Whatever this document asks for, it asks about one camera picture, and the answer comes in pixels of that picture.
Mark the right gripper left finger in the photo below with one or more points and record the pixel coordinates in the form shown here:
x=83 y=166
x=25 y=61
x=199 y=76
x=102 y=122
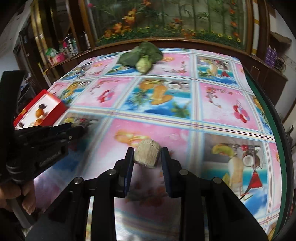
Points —
x=111 y=184

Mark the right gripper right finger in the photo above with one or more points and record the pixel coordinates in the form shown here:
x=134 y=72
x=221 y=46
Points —
x=181 y=183

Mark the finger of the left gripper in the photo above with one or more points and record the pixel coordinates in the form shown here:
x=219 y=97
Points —
x=45 y=135

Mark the orange tangerine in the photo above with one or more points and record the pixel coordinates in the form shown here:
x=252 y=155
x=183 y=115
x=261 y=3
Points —
x=38 y=121
x=39 y=112

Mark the left human hand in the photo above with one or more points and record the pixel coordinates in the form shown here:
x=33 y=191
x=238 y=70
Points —
x=10 y=191

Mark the red gift box lid tray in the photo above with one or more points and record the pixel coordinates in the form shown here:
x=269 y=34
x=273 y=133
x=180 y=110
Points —
x=43 y=110

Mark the colourful printed tablecloth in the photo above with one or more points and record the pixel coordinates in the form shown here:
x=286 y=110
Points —
x=198 y=104

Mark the pink containers on shelf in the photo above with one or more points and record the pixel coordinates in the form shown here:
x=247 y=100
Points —
x=54 y=56

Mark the steel thermos bottle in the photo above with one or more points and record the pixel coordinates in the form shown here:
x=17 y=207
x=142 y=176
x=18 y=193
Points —
x=69 y=44

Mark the green leafy bok choy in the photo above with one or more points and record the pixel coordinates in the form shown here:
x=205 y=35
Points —
x=142 y=57

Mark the artificial flower glass display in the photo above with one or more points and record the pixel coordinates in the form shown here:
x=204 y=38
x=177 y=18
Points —
x=219 y=21

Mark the purple bottles on shelf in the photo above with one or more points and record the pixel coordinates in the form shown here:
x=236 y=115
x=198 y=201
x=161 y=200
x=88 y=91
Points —
x=271 y=56

